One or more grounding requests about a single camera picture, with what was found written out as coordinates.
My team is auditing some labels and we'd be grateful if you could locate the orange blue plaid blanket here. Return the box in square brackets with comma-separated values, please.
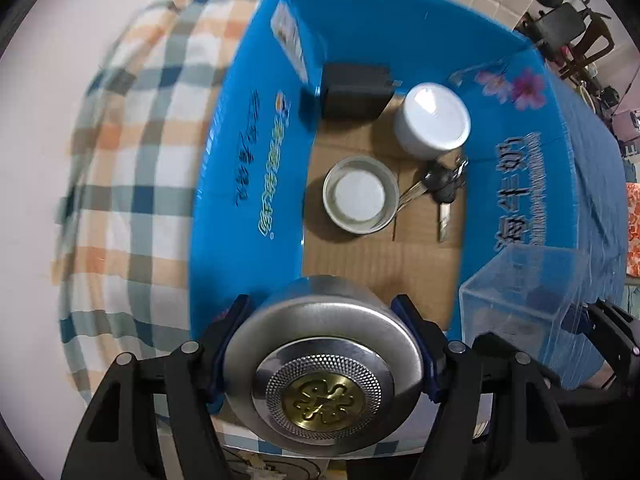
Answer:
[52, 0, 281, 456]

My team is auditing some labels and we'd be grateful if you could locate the clear acrylic box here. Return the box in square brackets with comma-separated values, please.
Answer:
[459, 246, 591, 391]

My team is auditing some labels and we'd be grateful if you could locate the orange floral cushion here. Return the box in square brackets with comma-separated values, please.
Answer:
[622, 182, 640, 278]

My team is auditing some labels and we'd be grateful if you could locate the dark square gadget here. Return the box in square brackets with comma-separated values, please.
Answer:
[320, 63, 403, 122]

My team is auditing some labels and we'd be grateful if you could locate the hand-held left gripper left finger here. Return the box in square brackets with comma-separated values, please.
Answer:
[60, 294, 251, 480]

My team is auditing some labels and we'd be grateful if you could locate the blue cardboard box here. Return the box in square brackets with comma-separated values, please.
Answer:
[189, 0, 628, 411]

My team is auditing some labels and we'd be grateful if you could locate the white round jar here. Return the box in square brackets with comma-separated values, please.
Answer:
[393, 82, 472, 158]

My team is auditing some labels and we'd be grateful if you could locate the black weight bench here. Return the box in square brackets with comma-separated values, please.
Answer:
[520, 2, 588, 57]

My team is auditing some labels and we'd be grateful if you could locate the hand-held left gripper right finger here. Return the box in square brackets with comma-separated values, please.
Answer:
[390, 294, 583, 480]

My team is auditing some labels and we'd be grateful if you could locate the blue striped blanket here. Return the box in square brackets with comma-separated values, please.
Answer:
[550, 72, 632, 281]

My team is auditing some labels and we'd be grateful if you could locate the silver round tin gold emblem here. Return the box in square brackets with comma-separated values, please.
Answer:
[222, 275, 426, 458]

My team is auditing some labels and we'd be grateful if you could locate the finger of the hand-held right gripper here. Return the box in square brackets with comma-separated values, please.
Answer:
[582, 299, 640, 386]
[472, 332, 556, 378]

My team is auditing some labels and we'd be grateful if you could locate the brown wooden chair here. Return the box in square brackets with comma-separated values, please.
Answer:
[560, 7, 617, 81]

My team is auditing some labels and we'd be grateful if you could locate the silver round tin lid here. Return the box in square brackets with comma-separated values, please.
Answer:
[322, 156, 400, 236]

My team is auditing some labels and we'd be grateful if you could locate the bunch of black keys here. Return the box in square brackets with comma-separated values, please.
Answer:
[397, 157, 470, 243]

